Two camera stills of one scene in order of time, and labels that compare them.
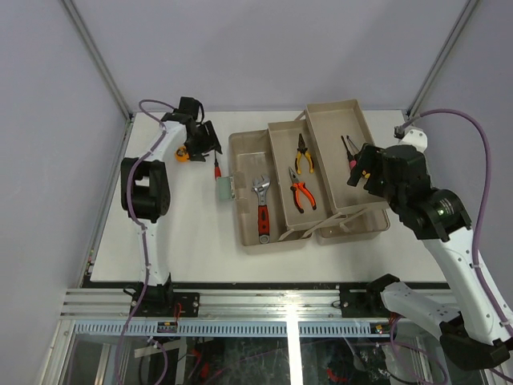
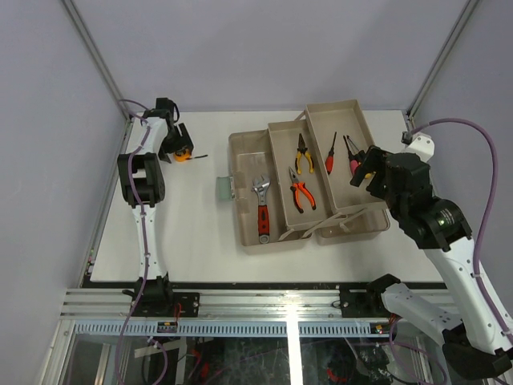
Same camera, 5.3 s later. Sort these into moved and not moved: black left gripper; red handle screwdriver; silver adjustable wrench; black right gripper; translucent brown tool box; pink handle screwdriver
Moved: red handle screwdriver; black left gripper
Not moved: pink handle screwdriver; black right gripper; silver adjustable wrench; translucent brown tool box
